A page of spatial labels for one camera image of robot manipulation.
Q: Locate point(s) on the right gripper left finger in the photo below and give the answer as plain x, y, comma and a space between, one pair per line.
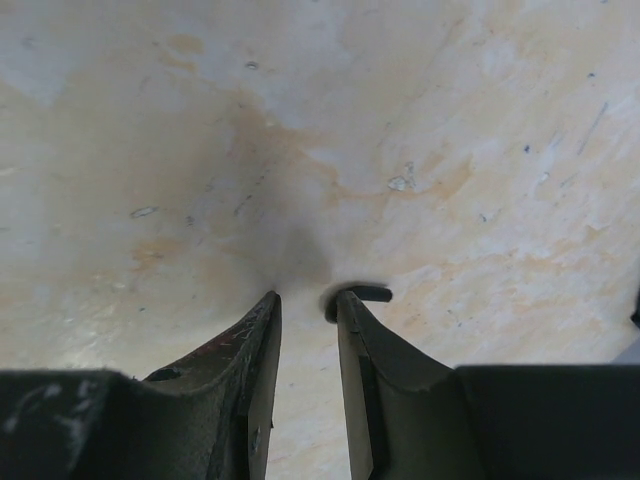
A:
207, 415

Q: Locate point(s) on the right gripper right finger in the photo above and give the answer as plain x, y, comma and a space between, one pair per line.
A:
409, 416

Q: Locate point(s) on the black earbud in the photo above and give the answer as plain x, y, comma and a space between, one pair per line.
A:
365, 291

